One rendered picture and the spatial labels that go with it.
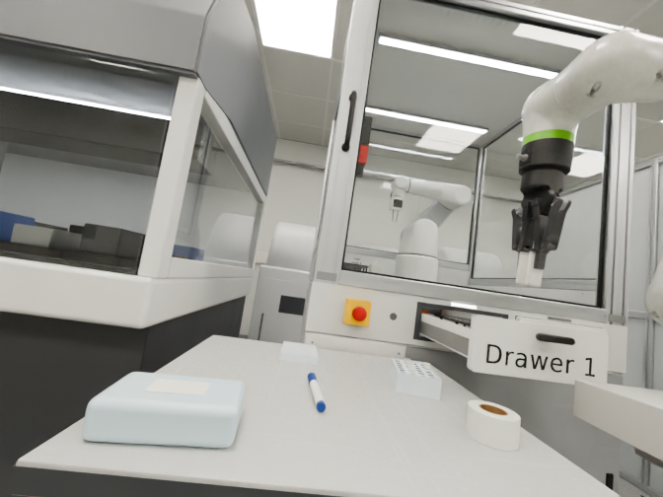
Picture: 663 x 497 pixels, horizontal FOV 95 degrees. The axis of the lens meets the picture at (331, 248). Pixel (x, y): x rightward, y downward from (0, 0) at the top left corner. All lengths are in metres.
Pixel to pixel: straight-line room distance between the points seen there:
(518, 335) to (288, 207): 3.74
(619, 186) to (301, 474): 1.30
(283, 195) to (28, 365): 3.64
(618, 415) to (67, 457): 0.78
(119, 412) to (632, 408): 0.74
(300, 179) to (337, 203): 3.40
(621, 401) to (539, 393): 0.47
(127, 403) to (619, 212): 1.38
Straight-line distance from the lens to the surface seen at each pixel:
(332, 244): 0.91
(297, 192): 4.27
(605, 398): 0.79
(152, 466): 0.38
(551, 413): 1.25
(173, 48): 0.87
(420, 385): 0.66
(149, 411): 0.40
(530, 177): 0.76
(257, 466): 0.38
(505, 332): 0.72
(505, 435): 0.54
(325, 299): 0.91
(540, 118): 0.79
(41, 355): 0.93
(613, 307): 1.34
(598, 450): 1.38
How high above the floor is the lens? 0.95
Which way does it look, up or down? 6 degrees up
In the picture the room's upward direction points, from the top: 8 degrees clockwise
